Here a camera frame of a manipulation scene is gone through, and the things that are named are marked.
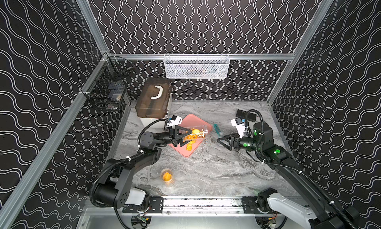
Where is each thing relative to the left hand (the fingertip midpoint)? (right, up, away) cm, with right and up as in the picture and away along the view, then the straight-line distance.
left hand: (191, 135), depth 65 cm
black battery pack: (+44, +8, +44) cm, 63 cm away
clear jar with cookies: (+10, -10, +32) cm, 35 cm away
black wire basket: (-51, +27, +27) cm, 64 cm away
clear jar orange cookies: (-12, -23, +12) cm, 29 cm away
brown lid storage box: (-28, +20, +43) cm, 55 cm away
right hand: (+14, -2, +7) cm, 16 cm away
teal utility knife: (+19, -2, +39) cm, 43 cm away
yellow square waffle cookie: (-1, -11, +30) cm, 32 cm away
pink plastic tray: (0, +5, +42) cm, 42 cm away
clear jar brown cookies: (+3, +1, +3) cm, 5 cm away
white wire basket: (+5, +52, +61) cm, 80 cm away
